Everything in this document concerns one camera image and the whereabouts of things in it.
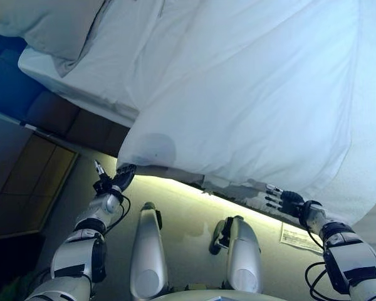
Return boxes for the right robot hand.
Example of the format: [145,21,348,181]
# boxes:
[264,184,305,218]

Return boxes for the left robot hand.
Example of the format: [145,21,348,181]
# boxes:
[92,159,137,194]

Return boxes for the white duvet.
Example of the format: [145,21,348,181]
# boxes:
[117,0,376,226]

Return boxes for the white bed sheet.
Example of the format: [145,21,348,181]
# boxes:
[18,0,376,242]

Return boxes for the white paper card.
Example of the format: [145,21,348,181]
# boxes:
[278,221,325,255]

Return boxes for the silver right robot leg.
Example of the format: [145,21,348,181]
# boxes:
[224,215,264,292]

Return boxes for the silver robot leg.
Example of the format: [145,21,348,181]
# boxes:
[224,215,264,292]
[130,202,169,295]

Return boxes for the dark right robot foot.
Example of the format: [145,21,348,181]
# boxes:
[208,217,236,255]

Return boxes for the silver left robot leg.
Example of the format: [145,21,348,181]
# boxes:
[130,202,169,295]

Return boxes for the wooden nightstand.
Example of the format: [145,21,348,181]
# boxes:
[0,133,80,241]

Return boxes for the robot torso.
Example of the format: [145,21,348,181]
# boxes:
[153,282,239,301]

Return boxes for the padded upholstered headboard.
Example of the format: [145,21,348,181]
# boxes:
[0,29,51,123]

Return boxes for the beige pillow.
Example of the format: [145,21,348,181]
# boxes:
[24,0,110,78]

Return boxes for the white pillow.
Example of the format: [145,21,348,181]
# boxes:
[0,0,53,38]

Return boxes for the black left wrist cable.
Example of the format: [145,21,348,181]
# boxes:
[105,193,132,235]

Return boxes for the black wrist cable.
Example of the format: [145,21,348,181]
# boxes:
[105,193,132,235]
[300,213,328,301]

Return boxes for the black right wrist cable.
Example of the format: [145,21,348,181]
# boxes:
[300,213,328,301]

